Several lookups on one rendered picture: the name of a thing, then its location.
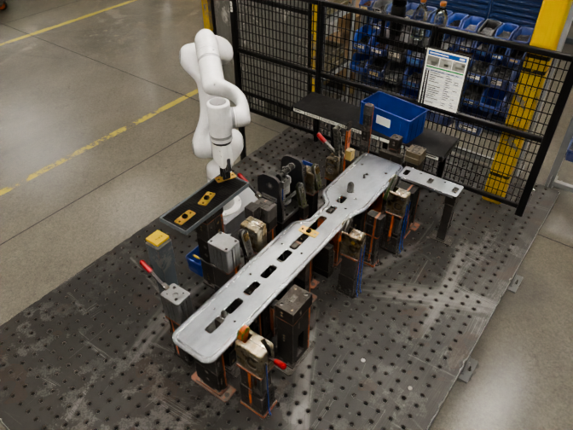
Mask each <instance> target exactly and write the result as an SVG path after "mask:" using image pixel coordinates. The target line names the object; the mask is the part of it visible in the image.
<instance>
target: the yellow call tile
mask: <svg viewBox="0 0 573 430"><path fill-rule="evenodd" d="M169 238H170V237H169V236H168V235H166V234H165V233H163V232H161V231H159V230H156V231H155V232H153V233H152V234H151V235H150V236H149V237H147V238H146V241H148V242H150V243H151V244H153V245H155V246H156V247H158V246H160V245H161V244H162V243H163V242H165V241H166V240H168V239H169Z"/></svg>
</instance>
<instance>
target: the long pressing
mask: <svg viewBox="0 0 573 430"><path fill-rule="evenodd" d="M361 164H362V165H361ZM402 170H403V167H402V166H401V165H399V164H397V163H395V162H392V161H389V160H386V159H383V158H380V157H379V156H376V155H373V154H369V153H364V154H361V155H360V156H359V157H358V158H357V159H356V160H355V161H354V162H353V163H352V164H350V165H349V166H348V167H347V168H346V169H345V170H344V171H343V172H342V173H341V174H339V175H338V176H337V177H336V178H335V179H334V180H333V181H332V182H331V183H330V184H328V186H326V188H324V190H322V198H323V200H324V202H325V204H324V205H323V206H322V207H321V208H320V209H319V210H318V211H317V212H316V213H315V214H314V215H313V216H312V217H311V218H309V219H306V220H298V221H293V222H291V223H290V224H289V225H288V226H287V227H286V228H285V229H284V230H283V231H282V232H280V233H279V234H278V235H277V236H276V237H275V238H274V239H273V240H272V241H271V242H270V243H268V244H267V245H266V246H265V247H264V248H263V249H262V250H261V251H260V252H259V253H258V254H256V255H255V256H254V257H253V258H252V259H251V260H250V261H249V262H248V263H247V264H246V265H244V266H243V267H242V268H241V269H240V270H239V271H238V272H237V273H236V274H235V275H234V276H232V277H231V278H230V279H229V280H228V281H227V282H226V283H225V284H224V285H223V286H222V287H220V288H219V289H218V290H217V291H216V292H215V293H214V294H213V295H212V296H211V297H210V298H209V299H208V300H207V301H206V302H205V303H204V304H203V305H202V306H201V307H200V308H199V309H197V310H196V311H195V312H194V313H193V314H192V315H191V316H190V317H189V318H188V319H187V320H185V321H184V322H183V323H182V324H181V325H180V326H179V327H178V328H177V329H176V330H175V331H174V332H173V334H172V340H173V342H174V344H175V345H176V346H178V347H180V348H181V349H183V350H184V351H185V352H186V353H188V354H189V355H191V356H192V357H194V358H196V359H197V360H199V361H200V362H202V363H214V362H215V361H217V360H218V359H219V358H220V357H221V356H222V355H223V354H224V352H225V351H226V350H227V349H228V348H229V347H230V346H231V345H232V344H233V343H234V342H235V341H236V339H237V331H238V329H239V328H240V327H241V326H242V325H243V324H245V325H247V326H248V327H249V326H250V325H251V324H252V323H253V322H254V321H255V320H256V318H257V317H258V316H259V315H260V314H261V313H262V312H263V311H264V310H265V309H266V308H267V307H268V306H269V305H270V304H271V303H272V301H273V300H274V299H275V298H276V297H277V296H278V295H279V294H280V293H281V292H282V291H283V290H284V289H285V288H286V287H287V285H288V284H289V283H290V282H291V281H292V280H293V279H294V278H295V277H296V276H297V275H298V274H299V273H300V272H301V271H302V270H303V269H304V267H305V266H306V265H307V264H308V263H309V262H310V261H311V260H312V259H313V258H314V257H315V256H316V255H317V254H318V253H319V252H320V251H321V250H322V249H323V248H324V247H325V246H326V244H328V242H330V240H332V239H333V238H334V236H335V235H336V234H337V233H338V232H339V231H340V230H341V228H342V226H343V225H342V223H343V222H344V220H345V219H346V218H347V217H350V218H353V217H355V216H356V215H358V214H361V213H363V212H365V211H366V210H367V209H368V208H369V207H370V206H371V205H372V204H373V203H374V202H375V201H376V200H377V199H378V198H379V196H380V195H381V194H382V193H383V192H384V191H385V190H386V189H387V187H388V185H389V180H390V178H391V177H392V176H393V175H394V174H397V175H398V174H399V173H400V172H401V171H402ZM386 173H387V174H386ZM364 174H365V178H363V175H364ZM366 174H368V175H366ZM349 182H353V183H354V185H355V187H354V192H353V193H348V192H347V185H348V183H349ZM341 196H343V197H345V198H346V200H345V201H344V202H343V203H338V202H337V200H338V199H339V198H340V197H341ZM355 198H356V200H355ZM331 206H334V207H336V208H337V209H336V210H335V211H334V212H333V213H332V214H329V213H327V212H326V210H327V209H329V208H330V207H331ZM345 208H346V209H345ZM319 217H324V218H326V220H325V221H324V222H323V223H322V224H321V225H320V226H319V227H318V228H317V229H316V230H315V231H317V232H319V235H318V236H317V237H316V238H313V237H311V236H309V237H308V238H307V239H306V240H305V241H304V242H303V243H302V244H301V245H300V246H299V247H298V248H297V249H295V250H293V249H291V248H290V246H291V245H292V244H293V243H294V242H295V241H296V240H297V239H298V238H299V237H300V236H301V235H302V234H303V233H302V232H300V231H298V229H299V228H300V227H301V226H302V225H304V226H306V227H308V228H309V227H310V226H311V225H312V224H313V223H314V222H315V221H316V220H317V219H318V218H319ZM281 243H283V244H281ZM286 250H288V251H290V252H292V254H291V255H290V256H289V257H288V258H287V259H286V260H285V261H284V262H279V261H277V259H278V258H279V257H280V256H281V255H282V254H283V253H284V252H285V251H286ZM301 253H302V254H301ZM271 265H273V266H274V267H276V270H275V271H274V272H273V273H272V274H271V275H270V276H269V277H268V278H263V277H261V275H262V274H263V273H264V272H265V271H266V270H267V269H268V268H269V267H270V266H271ZM249 274H251V275H249ZM253 282H258V283H260V286H259V287H258V288H257V289H256V290H255V291H254V292H253V293H252V294H250V295H246V294H244V291H245V290H246V289H247V288H248V287H249V286H250V285H251V284H252V283H253ZM236 299H240V300H242V304H241V305H240V306H239V307H238V308H236V309H235V310H234V311H233V312H232V313H231V314H229V313H228V315H227V316H226V317H225V318H223V317H220V316H221V311H222V310H226V309H227V308H228V307H229V306H230V305H231V304H232V303H233V302H234V301H235V300H236ZM213 309H215V310H213ZM218 317H220V318H221V319H223V322H222V323H221V324H220V325H219V326H218V327H217V328H216V329H215V330H214V331H213V332H212V333H211V334H209V333H208V332H206V331H205V329H206V328H207V327H208V326H209V325H210V324H211V323H212V322H213V321H214V320H215V319H216V318H218ZM234 321H235V322H234Z"/></svg>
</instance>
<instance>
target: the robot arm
mask: <svg viewBox="0 0 573 430"><path fill-rule="evenodd" d="M233 54H234V52H233V48H232V46H231V44H230V43H229V41H228V40H226V39H225V38H222V37H220V36H217V35H215V34H214V33H213V32H212V31H210V30H208V29H202V30H200V31H199V32H198V33H197V34H196V36H195V40H194V43H191V44H185V45H184V46H182V48H181V49H180V51H179V61H180V64H181V66H182V68H183V69H184V70H185V71H186V72H187V73H188V74H189V75H190V76H191V77H192V78H193V79H194V81H195V82H196V84H197V87H198V92H199V98H200V119H199V123H198V125H197V127H196V130H195V133H194V136H193V140H192V150H193V153H194V154H195V155H196V156H197V157H199V158H202V159H206V158H213V160H211V161H210V162H209V163H208V164H207V166H206V175H207V182H210V181H211V180H212V179H213V178H214V177H216V176H218V175H219V174H220V176H221V177H223V180H225V179H228V178H230V172H232V166H233V164H234V162H235V161H236V159H237V158H238V157H239V156H240V154H241V152H242V150H243V147H244V139H243V136H242V135H241V133H240V132H239V131H237V130H236V129H233V128H237V127H244V126H247V125H249V124H250V122H251V115H250V110H249V106H248V102H247V99H246V97H245V95H244V94H243V92H242V91H241V90H240V89H239V88H238V87H236V86H235V85H233V84H231V83H230V82H228V81H226V80H224V76H223V67H222V65H223V64H226V63H228V62H230V61H231V60H232V58H233ZM223 97H224V98H223ZM226 98H227V99H226ZM228 99H229V100H230V101H232V102H233V103H234V104H235V105H236V107H230V103H229V100H228ZM240 207H241V200H240V197H239V196H238V195H237V196H236V197H234V199H233V200H231V201H230V202H229V203H227V204H226V205H225V206H223V217H227V216H231V215H233V214H235V213H236V212H238V211H239V210H240Z"/></svg>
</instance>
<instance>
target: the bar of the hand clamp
mask: <svg viewBox="0 0 573 430"><path fill-rule="evenodd" d="M332 130H333V141H334V151H335V156H338V157H339V155H341V158H340V157H339V162H340V160H342V159H343V148H342V137H341V134H344V133H345V128H342V129H341V126H340V125H336V126H334V127H333V128H332Z"/></svg>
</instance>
